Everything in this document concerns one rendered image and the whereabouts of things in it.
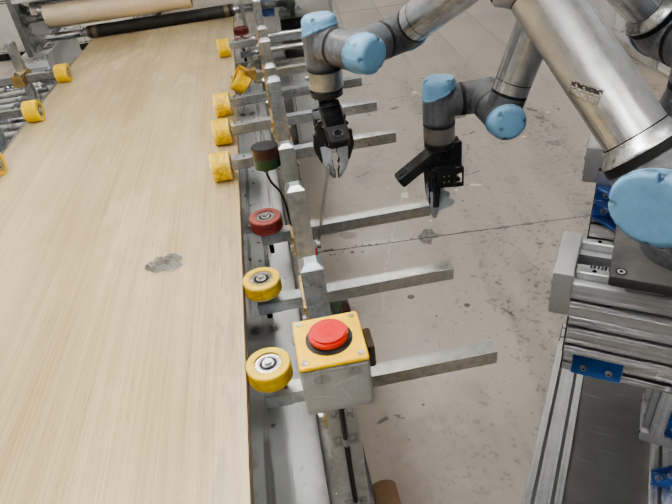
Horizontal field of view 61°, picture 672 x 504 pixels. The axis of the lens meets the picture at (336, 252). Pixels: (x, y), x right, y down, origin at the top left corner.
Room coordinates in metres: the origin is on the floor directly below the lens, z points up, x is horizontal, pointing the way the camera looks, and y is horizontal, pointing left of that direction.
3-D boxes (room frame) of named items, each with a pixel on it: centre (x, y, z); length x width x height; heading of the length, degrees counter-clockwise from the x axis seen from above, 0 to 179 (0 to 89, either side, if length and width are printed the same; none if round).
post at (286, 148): (1.18, 0.08, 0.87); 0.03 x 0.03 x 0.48; 5
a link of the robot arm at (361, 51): (1.14, -0.10, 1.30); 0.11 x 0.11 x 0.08; 36
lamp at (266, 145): (1.18, 0.13, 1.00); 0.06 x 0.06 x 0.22; 5
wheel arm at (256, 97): (1.97, 0.08, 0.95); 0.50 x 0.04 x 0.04; 95
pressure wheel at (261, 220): (1.21, 0.16, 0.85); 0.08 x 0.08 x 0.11
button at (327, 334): (0.42, 0.02, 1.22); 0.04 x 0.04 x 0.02
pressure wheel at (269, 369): (0.71, 0.14, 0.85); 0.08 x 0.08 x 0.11
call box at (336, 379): (0.42, 0.02, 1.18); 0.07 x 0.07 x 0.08; 5
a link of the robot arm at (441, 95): (1.25, -0.28, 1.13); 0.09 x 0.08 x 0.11; 92
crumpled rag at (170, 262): (1.07, 0.39, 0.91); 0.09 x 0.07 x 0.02; 88
